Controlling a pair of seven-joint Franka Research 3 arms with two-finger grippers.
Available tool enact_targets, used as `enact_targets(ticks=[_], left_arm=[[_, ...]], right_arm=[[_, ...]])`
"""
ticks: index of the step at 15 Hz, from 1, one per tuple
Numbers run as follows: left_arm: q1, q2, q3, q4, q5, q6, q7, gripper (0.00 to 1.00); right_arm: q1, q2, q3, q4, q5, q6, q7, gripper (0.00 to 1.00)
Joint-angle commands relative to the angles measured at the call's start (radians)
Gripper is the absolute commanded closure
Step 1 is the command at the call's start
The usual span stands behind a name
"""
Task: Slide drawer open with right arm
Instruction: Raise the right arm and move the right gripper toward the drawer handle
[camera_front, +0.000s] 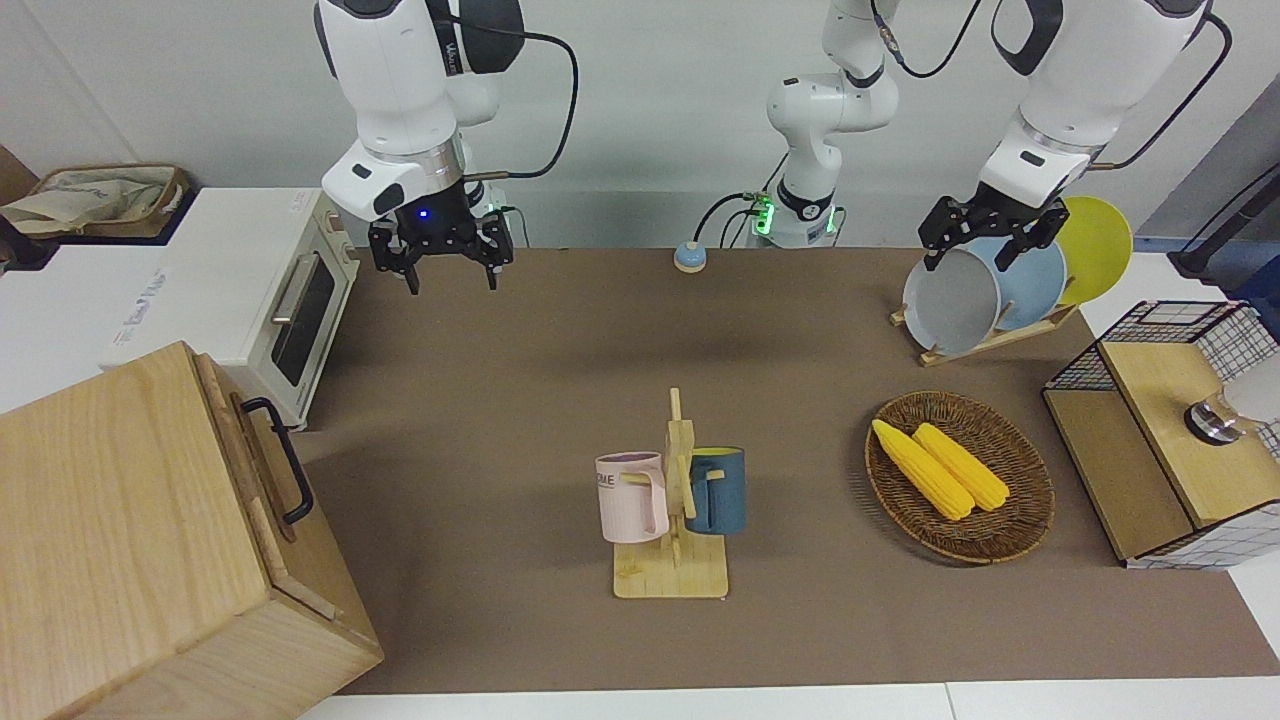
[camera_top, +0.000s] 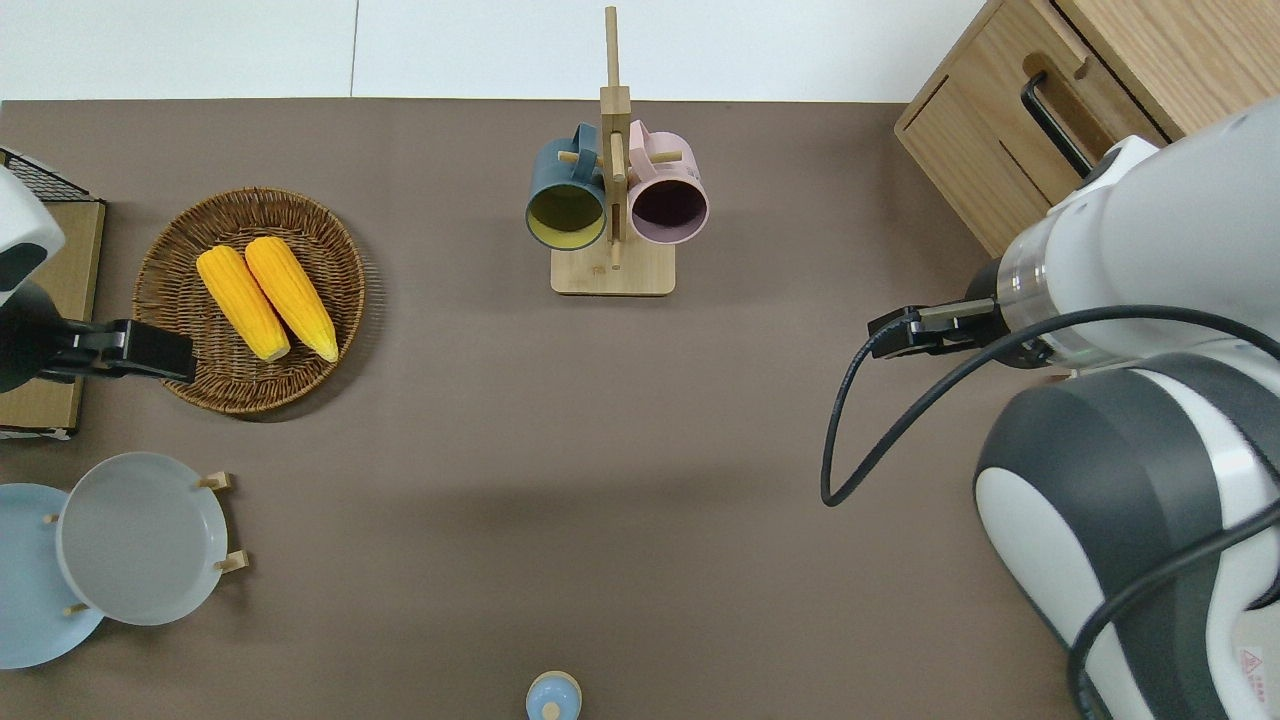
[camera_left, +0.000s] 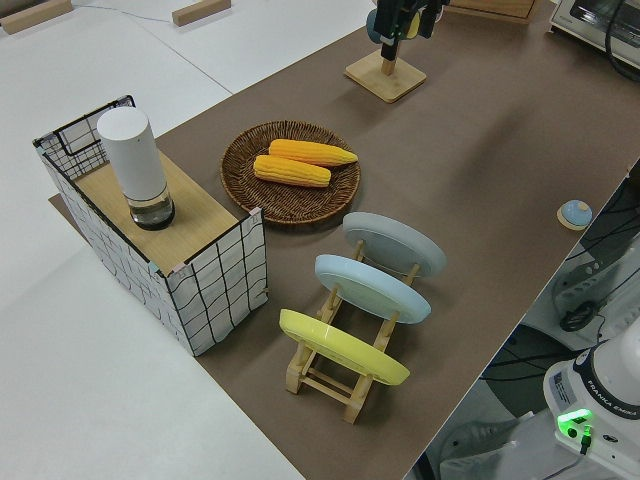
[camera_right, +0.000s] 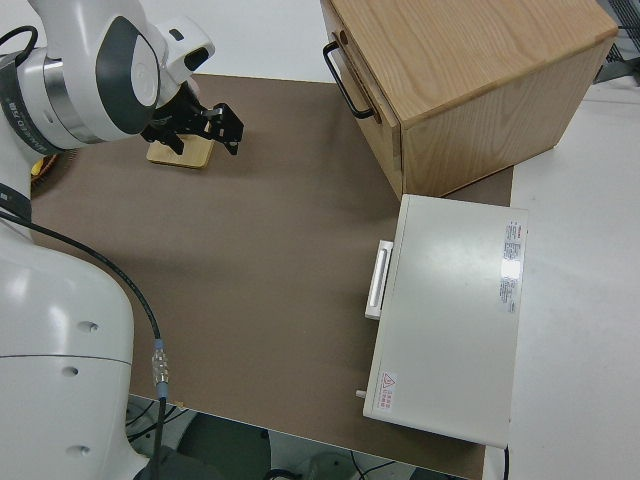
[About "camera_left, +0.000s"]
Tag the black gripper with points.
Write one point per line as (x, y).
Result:
(390, 20)

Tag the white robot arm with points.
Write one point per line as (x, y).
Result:
(595, 395)

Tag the wooden drawer cabinet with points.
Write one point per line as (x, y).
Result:
(534, 10)

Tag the wooden mug tree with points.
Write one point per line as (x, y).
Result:
(387, 80)

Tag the dark blue mug yellow inside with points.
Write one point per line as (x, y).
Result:
(372, 25)

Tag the yellow corn cob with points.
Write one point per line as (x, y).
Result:
(310, 151)
(292, 171)

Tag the brown table mat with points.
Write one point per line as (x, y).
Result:
(475, 175)

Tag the brown wicker basket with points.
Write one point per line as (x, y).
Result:
(295, 205)

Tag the grey plate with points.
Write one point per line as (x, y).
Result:
(395, 242)

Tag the light wooden block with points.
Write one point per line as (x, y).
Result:
(35, 16)
(200, 12)

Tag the white toaster oven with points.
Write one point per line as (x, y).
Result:
(585, 22)

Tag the light blue plate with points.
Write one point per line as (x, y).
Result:
(370, 287)

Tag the blue bell on wooden base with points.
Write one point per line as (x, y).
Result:
(575, 214)

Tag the white cylinder with clear base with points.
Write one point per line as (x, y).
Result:
(132, 155)

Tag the grid patterned storage rack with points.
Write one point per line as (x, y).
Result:
(220, 285)

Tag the yellow plate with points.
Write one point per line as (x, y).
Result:
(340, 345)

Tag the wooden plate rack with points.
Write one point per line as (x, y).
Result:
(325, 387)

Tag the perforated grey metal bracket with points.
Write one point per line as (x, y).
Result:
(575, 287)

